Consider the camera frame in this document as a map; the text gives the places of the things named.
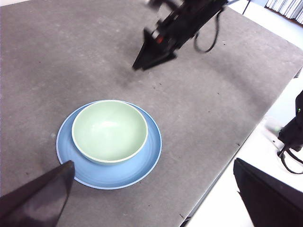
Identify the green ribbed bowl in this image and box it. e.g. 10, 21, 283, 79
71, 100, 149, 166

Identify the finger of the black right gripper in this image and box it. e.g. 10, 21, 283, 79
132, 29, 159, 70
138, 45, 178, 71

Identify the blue round plate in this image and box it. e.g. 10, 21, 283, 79
56, 99, 163, 190

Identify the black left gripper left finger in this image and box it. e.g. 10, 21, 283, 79
0, 160, 75, 227

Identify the black looped gripper cable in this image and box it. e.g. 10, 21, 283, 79
193, 9, 220, 53

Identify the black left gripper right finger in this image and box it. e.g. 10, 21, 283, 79
233, 157, 303, 227

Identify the black arm base cable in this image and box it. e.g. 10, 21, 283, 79
276, 144, 303, 175

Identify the white slatted panel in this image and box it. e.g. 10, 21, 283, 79
264, 0, 303, 25

